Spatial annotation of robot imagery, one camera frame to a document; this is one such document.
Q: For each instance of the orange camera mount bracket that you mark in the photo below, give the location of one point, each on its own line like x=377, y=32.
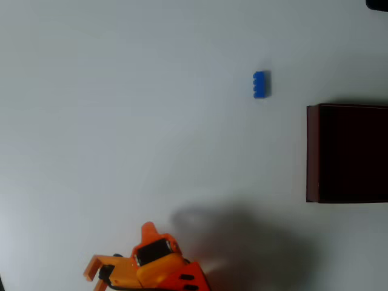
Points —
x=91, y=268

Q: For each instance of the dark brown box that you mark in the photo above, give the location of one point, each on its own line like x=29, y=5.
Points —
x=348, y=151

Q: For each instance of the black object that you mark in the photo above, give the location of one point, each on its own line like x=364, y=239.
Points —
x=377, y=4

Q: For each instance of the blue toy brick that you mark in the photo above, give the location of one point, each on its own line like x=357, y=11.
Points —
x=262, y=85

